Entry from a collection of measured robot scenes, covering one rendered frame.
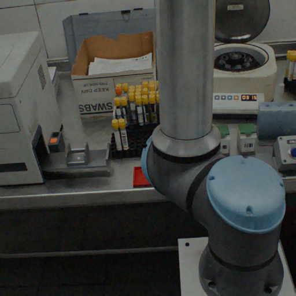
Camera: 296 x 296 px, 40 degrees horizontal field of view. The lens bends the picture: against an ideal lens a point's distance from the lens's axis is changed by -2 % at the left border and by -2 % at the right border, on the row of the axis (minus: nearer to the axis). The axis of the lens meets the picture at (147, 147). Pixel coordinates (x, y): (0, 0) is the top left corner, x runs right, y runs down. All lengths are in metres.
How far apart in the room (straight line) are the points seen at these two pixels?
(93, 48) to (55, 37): 0.16
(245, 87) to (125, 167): 0.42
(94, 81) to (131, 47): 0.29
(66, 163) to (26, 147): 0.11
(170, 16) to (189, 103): 0.13
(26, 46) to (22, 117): 0.19
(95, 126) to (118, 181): 0.27
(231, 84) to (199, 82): 0.60
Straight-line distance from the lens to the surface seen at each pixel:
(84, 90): 1.22
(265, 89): 1.22
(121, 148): 1.07
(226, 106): 1.19
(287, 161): 0.98
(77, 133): 1.21
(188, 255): 0.81
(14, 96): 0.93
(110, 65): 1.42
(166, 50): 0.59
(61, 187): 1.04
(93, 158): 1.04
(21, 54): 1.01
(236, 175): 0.63
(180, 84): 0.60
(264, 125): 1.09
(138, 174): 1.02
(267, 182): 0.62
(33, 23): 1.55
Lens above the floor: 1.54
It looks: 37 degrees down
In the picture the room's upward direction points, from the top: 7 degrees counter-clockwise
